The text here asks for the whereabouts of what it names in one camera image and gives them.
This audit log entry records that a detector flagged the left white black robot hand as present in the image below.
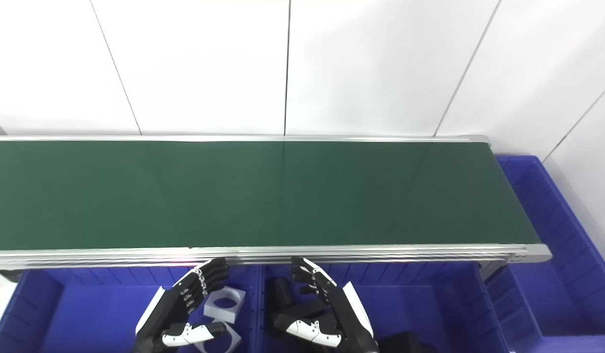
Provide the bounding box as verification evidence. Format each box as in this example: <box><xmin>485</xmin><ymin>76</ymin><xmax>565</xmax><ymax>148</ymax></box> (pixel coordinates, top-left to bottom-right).
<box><xmin>132</xmin><ymin>257</ymin><xmax>230</xmax><ymax>353</ymax></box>

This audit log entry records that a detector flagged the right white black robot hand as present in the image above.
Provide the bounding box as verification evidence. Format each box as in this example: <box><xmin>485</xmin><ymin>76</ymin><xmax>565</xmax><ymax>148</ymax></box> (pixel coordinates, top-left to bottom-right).
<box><xmin>273</xmin><ymin>256</ymin><xmax>380</xmax><ymax>353</ymax></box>

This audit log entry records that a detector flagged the black block part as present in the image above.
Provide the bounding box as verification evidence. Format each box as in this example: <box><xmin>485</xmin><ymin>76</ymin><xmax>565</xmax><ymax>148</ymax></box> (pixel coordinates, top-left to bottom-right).
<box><xmin>269</xmin><ymin>299</ymin><xmax>328</xmax><ymax>339</ymax></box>

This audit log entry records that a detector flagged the white square part with hole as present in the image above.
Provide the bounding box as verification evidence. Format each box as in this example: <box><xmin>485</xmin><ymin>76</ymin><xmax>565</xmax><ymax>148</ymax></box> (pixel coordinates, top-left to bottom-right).
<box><xmin>194</xmin><ymin>321</ymin><xmax>242</xmax><ymax>353</ymax></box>
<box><xmin>203</xmin><ymin>288</ymin><xmax>246</xmax><ymax>324</ymax></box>

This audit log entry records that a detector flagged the black boxy part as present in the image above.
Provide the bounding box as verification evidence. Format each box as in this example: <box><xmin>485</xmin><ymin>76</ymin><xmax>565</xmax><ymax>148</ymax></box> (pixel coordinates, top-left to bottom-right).
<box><xmin>380</xmin><ymin>331</ymin><xmax>436</xmax><ymax>353</ymax></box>

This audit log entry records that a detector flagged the green conveyor belt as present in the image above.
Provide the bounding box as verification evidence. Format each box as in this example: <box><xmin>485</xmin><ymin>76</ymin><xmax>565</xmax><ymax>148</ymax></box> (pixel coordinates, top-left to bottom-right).
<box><xmin>0</xmin><ymin>141</ymin><xmax>542</xmax><ymax>252</ymax></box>
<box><xmin>0</xmin><ymin>135</ymin><xmax>553</xmax><ymax>271</ymax></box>

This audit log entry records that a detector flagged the blue bin with white parts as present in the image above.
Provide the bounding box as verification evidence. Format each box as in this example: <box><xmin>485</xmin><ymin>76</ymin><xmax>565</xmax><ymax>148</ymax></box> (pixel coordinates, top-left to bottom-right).
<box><xmin>0</xmin><ymin>266</ymin><xmax>262</xmax><ymax>353</ymax></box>

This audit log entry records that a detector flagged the blue bin with black parts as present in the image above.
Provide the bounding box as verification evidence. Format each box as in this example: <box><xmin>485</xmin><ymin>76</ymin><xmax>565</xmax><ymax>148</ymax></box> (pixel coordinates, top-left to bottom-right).
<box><xmin>257</xmin><ymin>262</ymin><xmax>509</xmax><ymax>353</ymax></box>

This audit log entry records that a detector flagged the aluminium conveyor leg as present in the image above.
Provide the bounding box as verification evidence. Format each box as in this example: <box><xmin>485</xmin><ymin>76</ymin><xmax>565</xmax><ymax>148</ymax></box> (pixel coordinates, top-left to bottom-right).
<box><xmin>479</xmin><ymin>260</ymin><xmax>505</xmax><ymax>281</ymax></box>

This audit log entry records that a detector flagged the empty blue bin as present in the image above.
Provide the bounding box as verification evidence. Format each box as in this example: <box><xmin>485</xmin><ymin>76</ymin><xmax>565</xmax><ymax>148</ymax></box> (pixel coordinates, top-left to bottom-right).
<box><xmin>484</xmin><ymin>155</ymin><xmax>605</xmax><ymax>353</ymax></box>

